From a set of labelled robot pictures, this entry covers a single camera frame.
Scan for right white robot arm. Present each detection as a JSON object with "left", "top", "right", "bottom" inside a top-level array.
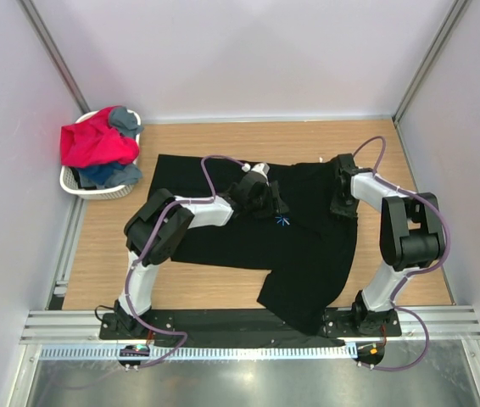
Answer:
[{"left": 325, "top": 153, "right": 449, "bottom": 337}]

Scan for black t shirt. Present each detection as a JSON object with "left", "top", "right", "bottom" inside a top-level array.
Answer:
[{"left": 172, "top": 159, "right": 358, "bottom": 336}]

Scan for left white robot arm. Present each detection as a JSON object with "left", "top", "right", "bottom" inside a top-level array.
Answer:
[{"left": 103, "top": 159, "right": 288, "bottom": 339}]

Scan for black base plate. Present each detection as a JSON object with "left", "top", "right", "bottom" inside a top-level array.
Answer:
[{"left": 99, "top": 308, "right": 402, "bottom": 349}]

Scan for aluminium frame rail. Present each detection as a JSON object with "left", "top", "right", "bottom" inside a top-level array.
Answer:
[{"left": 20, "top": 305, "right": 480, "bottom": 345}]

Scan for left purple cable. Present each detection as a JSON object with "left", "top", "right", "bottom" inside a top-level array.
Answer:
[{"left": 123, "top": 154, "right": 252, "bottom": 370}]

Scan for grey blue t shirt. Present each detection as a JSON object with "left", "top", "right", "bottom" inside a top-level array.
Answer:
[{"left": 108, "top": 106, "right": 143, "bottom": 139}]

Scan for dark blue t shirt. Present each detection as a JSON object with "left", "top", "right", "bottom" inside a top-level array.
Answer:
[{"left": 76, "top": 162, "right": 142, "bottom": 189}]

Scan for red t shirt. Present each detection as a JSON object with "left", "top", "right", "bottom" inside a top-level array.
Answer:
[{"left": 59, "top": 107, "right": 139, "bottom": 168}]

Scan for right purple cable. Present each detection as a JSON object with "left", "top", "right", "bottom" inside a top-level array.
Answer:
[{"left": 354, "top": 135, "right": 453, "bottom": 373}]

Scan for white slotted cable duct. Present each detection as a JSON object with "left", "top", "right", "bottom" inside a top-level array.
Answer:
[{"left": 40, "top": 343, "right": 357, "bottom": 363}]

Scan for purple cable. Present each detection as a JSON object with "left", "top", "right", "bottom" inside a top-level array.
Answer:
[
  {"left": 354, "top": 135, "right": 453, "bottom": 373},
  {"left": 123, "top": 154, "right": 252, "bottom": 370}
]

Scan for white laundry basket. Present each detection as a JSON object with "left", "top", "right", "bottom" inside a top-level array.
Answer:
[{"left": 59, "top": 109, "right": 142, "bottom": 200}]

